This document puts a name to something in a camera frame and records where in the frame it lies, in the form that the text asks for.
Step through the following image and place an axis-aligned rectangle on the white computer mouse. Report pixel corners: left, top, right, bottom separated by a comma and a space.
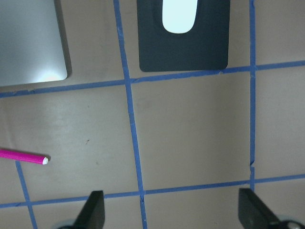
162, 0, 198, 34

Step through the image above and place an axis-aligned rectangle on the silver apple laptop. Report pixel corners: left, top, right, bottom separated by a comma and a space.
0, 0, 72, 87

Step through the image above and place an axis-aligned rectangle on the pink marker pen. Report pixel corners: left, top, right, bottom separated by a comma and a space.
0, 149, 49, 165

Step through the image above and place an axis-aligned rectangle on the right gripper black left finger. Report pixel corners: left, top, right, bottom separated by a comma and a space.
74, 190, 105, 229

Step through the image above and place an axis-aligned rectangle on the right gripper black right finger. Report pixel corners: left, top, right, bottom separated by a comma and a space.
238, 188, 281, 229

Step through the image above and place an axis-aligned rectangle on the black mousepad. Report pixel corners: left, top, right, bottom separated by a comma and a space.
136, 0, 231, 72

